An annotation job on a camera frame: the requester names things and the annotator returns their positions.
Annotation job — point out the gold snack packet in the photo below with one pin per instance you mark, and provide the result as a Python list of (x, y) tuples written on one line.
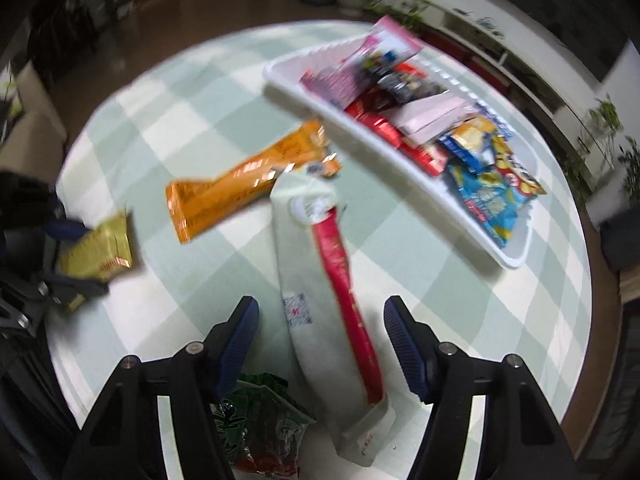
[(100, 250)]

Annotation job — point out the blue yellow chip packet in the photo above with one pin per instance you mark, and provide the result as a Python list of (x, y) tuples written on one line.
[(470, 137)]

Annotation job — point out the white red-striped snack packet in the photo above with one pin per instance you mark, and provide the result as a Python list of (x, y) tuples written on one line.
[(305, 270)]

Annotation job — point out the clear white snack packet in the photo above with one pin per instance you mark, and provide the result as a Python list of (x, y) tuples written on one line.
[(430, 117)]

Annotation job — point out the pink snack packet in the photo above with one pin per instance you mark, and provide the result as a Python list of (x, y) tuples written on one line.
[(340, 80)]

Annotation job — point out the black television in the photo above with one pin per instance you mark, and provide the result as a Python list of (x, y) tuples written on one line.
[(575, 10)]

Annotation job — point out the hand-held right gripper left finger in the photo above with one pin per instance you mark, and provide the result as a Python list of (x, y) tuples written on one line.
[(235, 355)]

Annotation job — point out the tall white plant pot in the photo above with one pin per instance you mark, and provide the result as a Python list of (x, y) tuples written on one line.
[(602, 207)]

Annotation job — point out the bright red snack packet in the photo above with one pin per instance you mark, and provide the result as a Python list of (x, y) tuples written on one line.
[(372, 120)]

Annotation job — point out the large blue snack packet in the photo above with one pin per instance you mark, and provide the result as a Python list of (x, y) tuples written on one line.
[(517, 165)]

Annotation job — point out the dark grey planter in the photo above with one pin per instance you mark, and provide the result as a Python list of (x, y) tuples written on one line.
[(622, 242)]

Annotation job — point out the orange snack packet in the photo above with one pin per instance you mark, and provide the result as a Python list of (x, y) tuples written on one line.
[(240, 180)]

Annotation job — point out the light blue snack packet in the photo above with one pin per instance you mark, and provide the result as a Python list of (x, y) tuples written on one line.
[(492, 205)]

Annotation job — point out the white plastic tray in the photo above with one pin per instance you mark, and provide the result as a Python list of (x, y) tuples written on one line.
[(400, 180)]

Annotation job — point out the green snack packet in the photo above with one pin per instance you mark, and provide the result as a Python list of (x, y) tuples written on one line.
[(265, 425)]

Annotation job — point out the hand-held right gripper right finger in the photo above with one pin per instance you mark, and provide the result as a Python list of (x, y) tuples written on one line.
[(407, 355)]

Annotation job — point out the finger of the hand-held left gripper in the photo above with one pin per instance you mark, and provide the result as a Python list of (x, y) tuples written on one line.
[(65, 230), (75, 288)]

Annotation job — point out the beige sofa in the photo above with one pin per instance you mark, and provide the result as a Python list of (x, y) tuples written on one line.
[(35, 130)]

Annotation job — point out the white television cabinet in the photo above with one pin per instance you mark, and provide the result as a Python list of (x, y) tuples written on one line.
[(505, 45)]

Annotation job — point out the trailing vine houseplant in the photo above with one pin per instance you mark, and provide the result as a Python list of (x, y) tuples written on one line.
[(607, 130)]

